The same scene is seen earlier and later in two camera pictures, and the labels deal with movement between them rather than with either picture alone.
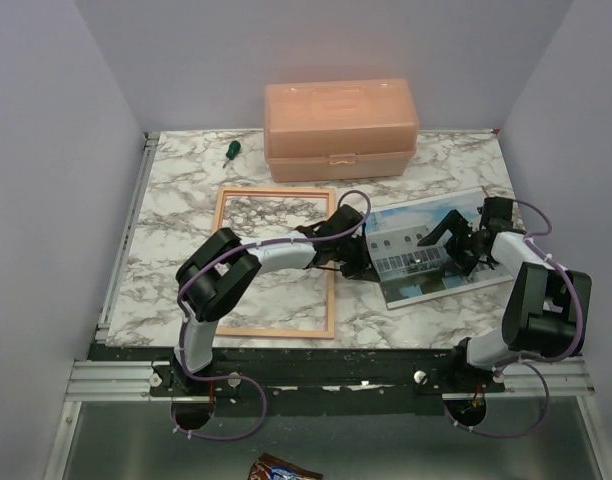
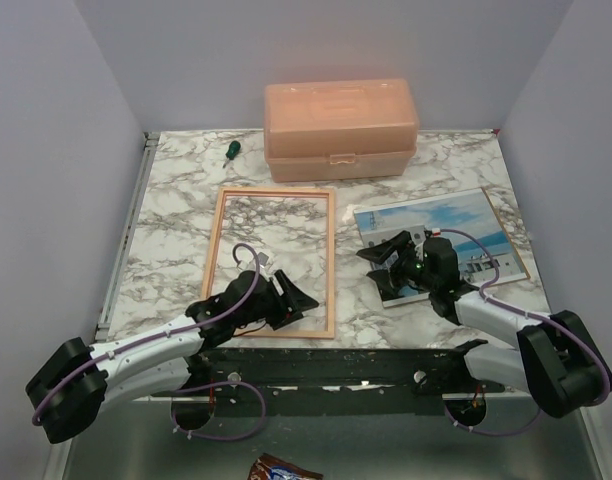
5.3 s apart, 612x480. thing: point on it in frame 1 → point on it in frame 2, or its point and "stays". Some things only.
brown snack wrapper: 270,467 stays
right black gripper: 455,222 → 381,253
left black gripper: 363,269 → 295,299
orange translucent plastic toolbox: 340,130 stays
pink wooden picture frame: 220,195 stays
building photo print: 410,273 stays
